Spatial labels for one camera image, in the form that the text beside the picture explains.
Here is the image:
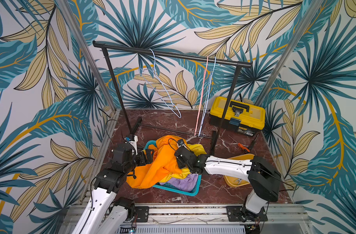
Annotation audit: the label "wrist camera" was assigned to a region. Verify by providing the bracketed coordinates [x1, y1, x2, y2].
[124, 135, 138, 155]
[177, 139, 185, 147]

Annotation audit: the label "teal plastic basket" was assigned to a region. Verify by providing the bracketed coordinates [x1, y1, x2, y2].
[144, 139, 202, 197]

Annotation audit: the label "yellow black plastic toolbox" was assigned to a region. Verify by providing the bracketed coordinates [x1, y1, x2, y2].
[210, 97, 266, 137]

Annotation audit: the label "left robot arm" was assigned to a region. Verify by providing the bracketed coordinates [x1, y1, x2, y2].
[72, 142, 154, 234]

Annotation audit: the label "yellow plastic tray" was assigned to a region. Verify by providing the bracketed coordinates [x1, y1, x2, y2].
[223, 153, 256, 188]

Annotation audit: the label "orange shorts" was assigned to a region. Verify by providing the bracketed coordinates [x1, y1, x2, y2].
[126, 135, 190, 189]

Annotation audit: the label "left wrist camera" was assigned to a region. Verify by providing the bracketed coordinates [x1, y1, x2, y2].
[124, 135, 138, 155]

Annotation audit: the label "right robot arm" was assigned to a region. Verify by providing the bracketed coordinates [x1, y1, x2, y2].
[174, 146, 281, 218]

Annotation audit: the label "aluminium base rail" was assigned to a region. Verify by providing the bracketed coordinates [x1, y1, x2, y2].
[60, 203, 310, 234]

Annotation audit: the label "orange handled screwdriver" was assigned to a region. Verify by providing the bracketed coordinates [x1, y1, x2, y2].
[228, 135, 251, 154]

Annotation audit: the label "white wire hanger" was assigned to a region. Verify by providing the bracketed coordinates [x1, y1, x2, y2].
[198, 57, 217, 136]

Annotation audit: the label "yellow shorts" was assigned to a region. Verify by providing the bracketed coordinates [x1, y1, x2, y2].
[158, 140, 206, 192]

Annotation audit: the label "purple shorts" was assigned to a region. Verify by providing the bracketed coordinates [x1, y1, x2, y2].
[166, 174, 198, 192]

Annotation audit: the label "pink wire hanger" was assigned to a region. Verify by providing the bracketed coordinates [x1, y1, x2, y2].
[194, 56, 209, 136]

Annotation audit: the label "black clothes rack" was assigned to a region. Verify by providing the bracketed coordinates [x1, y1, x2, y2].
[92, 41, 252, 155]

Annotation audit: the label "blue wire hanger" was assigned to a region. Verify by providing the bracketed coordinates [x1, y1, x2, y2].
[140, 48, 182, 119]

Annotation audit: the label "black handled screwdriver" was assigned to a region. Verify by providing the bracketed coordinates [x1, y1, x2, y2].
[249, 133, 259, 150]

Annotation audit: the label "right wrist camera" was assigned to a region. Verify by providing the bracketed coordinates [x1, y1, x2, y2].
[177, 139, 185, 147]

